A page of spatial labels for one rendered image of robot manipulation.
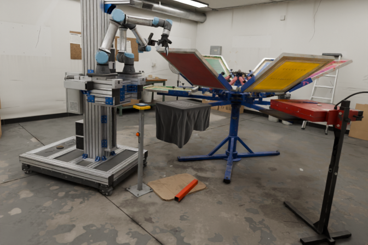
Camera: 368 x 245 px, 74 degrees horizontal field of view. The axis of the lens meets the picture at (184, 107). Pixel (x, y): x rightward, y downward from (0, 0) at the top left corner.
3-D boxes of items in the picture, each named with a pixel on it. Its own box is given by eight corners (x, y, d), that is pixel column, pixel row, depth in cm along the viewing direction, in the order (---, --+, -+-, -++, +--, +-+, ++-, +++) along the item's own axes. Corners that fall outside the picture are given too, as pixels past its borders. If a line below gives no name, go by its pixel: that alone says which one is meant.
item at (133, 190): (137, 197, 258) (139, 108, 239) (125, 189, 272) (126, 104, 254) (154, 190, 273) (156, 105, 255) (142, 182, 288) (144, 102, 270)
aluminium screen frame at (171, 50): (194, 51, 237) (195, 48, 238) (155, 50, 277) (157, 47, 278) (229, 91, 293) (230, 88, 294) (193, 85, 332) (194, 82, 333)
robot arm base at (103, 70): (91, 73, 249) (91, 63, 247) (101, 73, 263) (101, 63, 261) (104, 74, 244) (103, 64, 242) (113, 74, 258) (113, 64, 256)
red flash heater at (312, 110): (360, 124, 205) (363, 110, 202) (315, 125, 192) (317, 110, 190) (306, 109, 262) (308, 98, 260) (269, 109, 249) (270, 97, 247)
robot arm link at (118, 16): (105, 65, 247) (126, 14, 243) (105, 66, 233) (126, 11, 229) (93, 60, 243) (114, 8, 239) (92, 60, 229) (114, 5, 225)
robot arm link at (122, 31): (121, 63, 297) (122, 16, 287) (115, 62, 307) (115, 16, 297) (130, 63, 306) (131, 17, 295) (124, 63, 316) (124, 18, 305)
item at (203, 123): (182, 148, 259) (184, 109, 251) (179, 147, 262) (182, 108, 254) (209, 139, 292) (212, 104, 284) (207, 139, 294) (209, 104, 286)
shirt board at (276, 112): (318, 126, 243) (320, 118, 241) (283, 127, 232) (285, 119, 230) (248, 102, 369) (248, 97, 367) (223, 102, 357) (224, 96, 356)
